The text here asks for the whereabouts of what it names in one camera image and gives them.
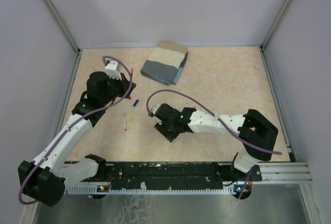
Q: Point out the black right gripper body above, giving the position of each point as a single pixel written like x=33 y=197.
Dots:
x=167 y=130

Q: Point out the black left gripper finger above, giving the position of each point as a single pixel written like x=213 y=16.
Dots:
x=131 y=89
x=127 y=78

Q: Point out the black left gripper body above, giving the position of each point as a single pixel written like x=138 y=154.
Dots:
x=116 y=88

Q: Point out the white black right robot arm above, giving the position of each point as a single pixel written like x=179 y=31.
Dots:
x=256 y=133

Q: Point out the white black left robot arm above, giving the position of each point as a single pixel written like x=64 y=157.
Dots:
x=45 y=179

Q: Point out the small white red-end pen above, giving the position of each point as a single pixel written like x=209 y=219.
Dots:
x=124 y=122

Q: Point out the folded grey beige cloth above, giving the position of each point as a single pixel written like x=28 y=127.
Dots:
x=166 y=63

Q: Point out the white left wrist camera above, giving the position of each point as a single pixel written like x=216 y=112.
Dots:
x=112 y=69

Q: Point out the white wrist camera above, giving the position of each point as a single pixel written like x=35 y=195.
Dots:
x=152 y=111
x=112 y=69

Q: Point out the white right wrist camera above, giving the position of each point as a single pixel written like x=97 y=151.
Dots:
x=152 y=111

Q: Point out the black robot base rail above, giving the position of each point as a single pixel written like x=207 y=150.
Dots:
x=167 y=178

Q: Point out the aluminium frame post left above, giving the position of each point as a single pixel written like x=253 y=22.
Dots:
x=62 y=25

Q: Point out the aluminium frame post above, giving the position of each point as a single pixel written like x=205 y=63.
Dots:
x=280 y=16
x=62 y=25

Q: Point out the aluminium frame post right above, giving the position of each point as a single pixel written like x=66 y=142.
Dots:
x=280 y=16

